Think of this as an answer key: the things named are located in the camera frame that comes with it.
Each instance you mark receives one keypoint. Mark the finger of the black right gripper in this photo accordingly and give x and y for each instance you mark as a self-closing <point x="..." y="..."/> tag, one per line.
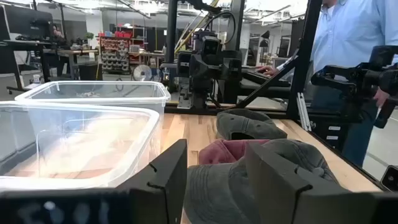
<point x="225" y="70"/>
<point x="197" y="70"/>

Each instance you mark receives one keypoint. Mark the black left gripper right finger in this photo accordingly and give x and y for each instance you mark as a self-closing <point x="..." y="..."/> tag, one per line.
<point x="273" y="186"/>

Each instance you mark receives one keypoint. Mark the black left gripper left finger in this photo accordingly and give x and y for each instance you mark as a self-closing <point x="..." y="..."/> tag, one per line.
<point x="161" y="186"/>

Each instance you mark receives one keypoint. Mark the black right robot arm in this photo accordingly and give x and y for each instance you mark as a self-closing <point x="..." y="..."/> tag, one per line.
<point x="197" y="93"/>

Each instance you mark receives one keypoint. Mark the yellow pole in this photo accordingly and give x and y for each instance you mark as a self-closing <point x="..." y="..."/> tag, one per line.
<point x="196" y="28"/>

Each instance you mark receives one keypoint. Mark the person's hand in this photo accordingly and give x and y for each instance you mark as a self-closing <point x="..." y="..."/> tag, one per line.
<point x="381" y="98"/>
<point x="268" y="71"/>

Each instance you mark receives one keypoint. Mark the white desk fan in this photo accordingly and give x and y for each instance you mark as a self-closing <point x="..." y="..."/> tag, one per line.
<point x="142" y="72"/>

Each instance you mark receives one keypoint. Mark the black box with white labels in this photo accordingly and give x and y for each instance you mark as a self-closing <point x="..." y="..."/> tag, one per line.
<point x="335" y="130"/>

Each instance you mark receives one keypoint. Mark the shelf with red bins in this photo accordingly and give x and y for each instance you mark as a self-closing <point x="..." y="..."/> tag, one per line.
<point x="115" y="51"/>

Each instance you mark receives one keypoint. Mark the clear plastic bin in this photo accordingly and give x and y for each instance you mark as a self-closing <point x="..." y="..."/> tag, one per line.
<point x="77" y="146"/>
<point x="93" y="93"/>

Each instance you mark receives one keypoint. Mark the black waste bin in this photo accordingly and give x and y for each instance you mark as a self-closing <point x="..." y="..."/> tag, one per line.
<point x="90" y="71"/>

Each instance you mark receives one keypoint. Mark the black rounded device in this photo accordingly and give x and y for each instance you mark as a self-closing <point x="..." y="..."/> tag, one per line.
<point x="390" y="178"/>

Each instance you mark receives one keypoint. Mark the wooden background table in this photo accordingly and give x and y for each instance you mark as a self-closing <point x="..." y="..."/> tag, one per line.
<point x="74" y="53"/>

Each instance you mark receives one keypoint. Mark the person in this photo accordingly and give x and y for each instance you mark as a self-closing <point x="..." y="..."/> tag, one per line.
<point x="348" y="31"/>
<point x="58" y="34"/>

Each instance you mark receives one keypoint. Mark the black computer monitor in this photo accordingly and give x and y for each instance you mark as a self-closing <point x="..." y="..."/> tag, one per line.
<point x="28" y="21"/>

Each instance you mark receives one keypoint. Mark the black office desk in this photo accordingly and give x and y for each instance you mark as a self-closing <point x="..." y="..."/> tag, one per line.
<point x="21" y="46"/>

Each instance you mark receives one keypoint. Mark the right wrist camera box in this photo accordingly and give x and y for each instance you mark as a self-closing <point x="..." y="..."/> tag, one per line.
<point x="210" y="45"/>

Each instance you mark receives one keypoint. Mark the black aluminium table frame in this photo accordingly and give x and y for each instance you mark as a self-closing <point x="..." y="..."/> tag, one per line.
<point x="303" y="62"/>

